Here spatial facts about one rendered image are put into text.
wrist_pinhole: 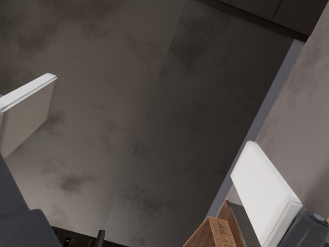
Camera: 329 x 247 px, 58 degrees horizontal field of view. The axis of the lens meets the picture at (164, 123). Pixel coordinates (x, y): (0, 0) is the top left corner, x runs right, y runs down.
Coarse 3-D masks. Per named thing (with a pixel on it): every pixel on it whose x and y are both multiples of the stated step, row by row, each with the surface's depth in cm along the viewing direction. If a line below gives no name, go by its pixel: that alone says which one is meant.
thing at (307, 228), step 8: (304, 216) 13; (312, 216) 13; (320, 216) 13; (296, 224) 12; (304, 224) 12; (312, 224) 13; (320, 224) 13; (328, 224) 13; (296, 232) 12; (304, 232) 12; (312, 232) 12; (320, 232) 12; (328, 232) 13; (288, 240) 11; (296, 240) 11; (304, 240) 11; (312, 240) 12; (320, 240) 12
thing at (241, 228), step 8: (224, 208) 225; (232, 208) 221; (240, 208) 225; (224, 216) 221; (232, 216) 209; (240, 216) 214; (232, 224) 204; (240, 224) 204; (248, 224) 208; (232, 232) 201; (240, 232) 194; (248, 232) 198; (240, 240) 187; (248, 240) 190; (256, 240) 193
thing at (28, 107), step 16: (48, 80) 17; (16, 96) 13; (32, 96) 15; (48, 96) 18; (0, 112) 12; (16, 112) 13; (32, 112) 16; (48, 112) 19; (0, 128) 12; (16, 128) 14; (32, 128) 16; (0, 144) 13; (16, 144) 15
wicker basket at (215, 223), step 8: (208, 216) 210; (208, 224) 212; (216, 224) 204; (224, 224) 207; (200, 232) 214; (208, 232) 214; (216, 232) 195; (224, 232) 198; (192, 240) 216; (208, 240) 216; (216, 240) 187; (224, 240) 190; (232, 240) 193
